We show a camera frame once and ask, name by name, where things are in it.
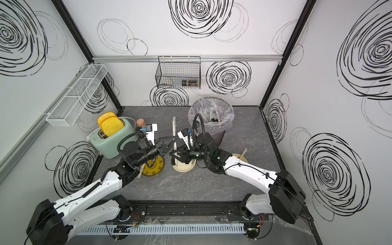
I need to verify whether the cork topped glass bottle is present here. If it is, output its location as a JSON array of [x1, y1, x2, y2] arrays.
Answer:
[[136, 118, 147, 129]]

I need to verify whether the front yellow bread slice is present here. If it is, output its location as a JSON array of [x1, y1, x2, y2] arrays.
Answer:
[[100, 116, 124, 137]]

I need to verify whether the back yellow bread slice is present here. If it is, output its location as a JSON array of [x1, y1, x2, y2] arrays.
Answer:
[[97, 112, 117, 126]]

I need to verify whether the aluminium wall rail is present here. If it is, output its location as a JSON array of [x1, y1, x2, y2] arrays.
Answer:
[[92, 54, 283, 63]]

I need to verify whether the bamboo chopsticks pair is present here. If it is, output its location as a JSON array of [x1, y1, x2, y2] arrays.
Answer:
[[239, 148, 248, 161]]

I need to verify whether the yellow patterned plate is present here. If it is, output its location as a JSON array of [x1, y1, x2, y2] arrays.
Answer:
[[142, 155, 164, 177]]

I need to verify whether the white wire wall shelf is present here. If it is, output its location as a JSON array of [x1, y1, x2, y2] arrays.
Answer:
[[46, 64, 108, 127]]

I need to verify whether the white slotted cable duct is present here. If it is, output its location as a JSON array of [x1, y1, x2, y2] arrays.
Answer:
[[80, 224, 246, 236]]

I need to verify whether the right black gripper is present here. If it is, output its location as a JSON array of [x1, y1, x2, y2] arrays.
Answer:
[[170, 143, 211, 164]]

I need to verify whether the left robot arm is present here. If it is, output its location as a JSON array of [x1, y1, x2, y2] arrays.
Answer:
[[26, 133, 178, 245]]

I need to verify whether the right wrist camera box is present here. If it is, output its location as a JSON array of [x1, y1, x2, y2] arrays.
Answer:
[[177, 128, 194, 150]]

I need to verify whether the clear plastic bin liner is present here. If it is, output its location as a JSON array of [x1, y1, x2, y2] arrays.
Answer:
[[187, 96, 235, 131]]

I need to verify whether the cream plate with red marks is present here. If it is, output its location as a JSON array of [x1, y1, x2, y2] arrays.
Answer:
[[232, 153, 248, 163]]

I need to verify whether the yellow bread slice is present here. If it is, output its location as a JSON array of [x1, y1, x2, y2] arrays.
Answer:
[[97, 112, 117, 126], [100, 116, 124, 137]]

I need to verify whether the black corrugated cable hose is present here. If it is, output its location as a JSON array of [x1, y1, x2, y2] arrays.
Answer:
[[191, 113, 206, 145]]

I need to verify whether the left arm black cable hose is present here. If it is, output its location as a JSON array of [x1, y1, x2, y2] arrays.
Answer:
[[117, 131, 146, 154]]

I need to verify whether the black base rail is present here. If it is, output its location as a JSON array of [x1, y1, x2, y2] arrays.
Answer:
[[114, 201, 278, 223]]

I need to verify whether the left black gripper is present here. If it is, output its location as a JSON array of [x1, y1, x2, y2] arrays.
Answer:
[[134, 136, 177, 169]]

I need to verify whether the black wire wall basket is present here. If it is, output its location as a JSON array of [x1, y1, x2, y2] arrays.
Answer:
[[155, 61, 202, 89]]

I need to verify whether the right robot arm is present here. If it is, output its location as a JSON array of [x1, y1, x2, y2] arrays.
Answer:
[[170, 130, 306, 224]]

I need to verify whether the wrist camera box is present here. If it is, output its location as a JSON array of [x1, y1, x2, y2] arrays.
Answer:
[[142, 124, 158, 145], [177, 128, 194, 150]]

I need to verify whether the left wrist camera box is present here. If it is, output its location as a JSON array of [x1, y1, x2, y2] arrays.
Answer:
[[142, 124, 158, 145]]

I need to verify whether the mint green toaster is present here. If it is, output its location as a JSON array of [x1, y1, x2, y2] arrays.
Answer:
[[87, 117, 135, 159]]

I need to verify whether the cream plate with black patch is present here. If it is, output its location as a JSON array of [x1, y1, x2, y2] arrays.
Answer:
[[171, 158, 197, 173]]

